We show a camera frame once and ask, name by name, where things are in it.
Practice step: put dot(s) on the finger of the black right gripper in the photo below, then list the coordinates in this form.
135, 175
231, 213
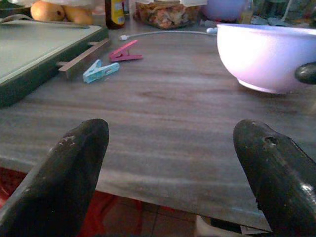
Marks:
307, 73

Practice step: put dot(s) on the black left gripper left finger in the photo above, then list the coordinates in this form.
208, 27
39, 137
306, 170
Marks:
61, 177

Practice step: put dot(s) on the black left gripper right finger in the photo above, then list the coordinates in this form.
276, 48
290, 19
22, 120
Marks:
279, 177

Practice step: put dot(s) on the white ceramic bowl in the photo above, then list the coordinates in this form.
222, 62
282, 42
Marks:
261, 54

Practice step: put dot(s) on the lilac round bowl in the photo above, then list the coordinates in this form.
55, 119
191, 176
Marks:
223, 10

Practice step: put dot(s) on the blue plastic clothespin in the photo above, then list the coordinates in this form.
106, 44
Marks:
98, 71

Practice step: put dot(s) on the grey induction cooktop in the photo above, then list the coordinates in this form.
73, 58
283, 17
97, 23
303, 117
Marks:
37, 54

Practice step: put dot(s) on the pink plastic clothespin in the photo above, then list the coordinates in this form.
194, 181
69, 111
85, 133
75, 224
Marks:
123, 54

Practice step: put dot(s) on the clear container of snacks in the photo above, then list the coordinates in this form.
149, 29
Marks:
166, 13

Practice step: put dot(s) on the yellow mango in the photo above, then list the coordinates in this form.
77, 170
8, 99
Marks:
77, 14
47, 11

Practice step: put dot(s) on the brown bottle with yellow label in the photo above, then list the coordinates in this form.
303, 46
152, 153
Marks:
115, 13

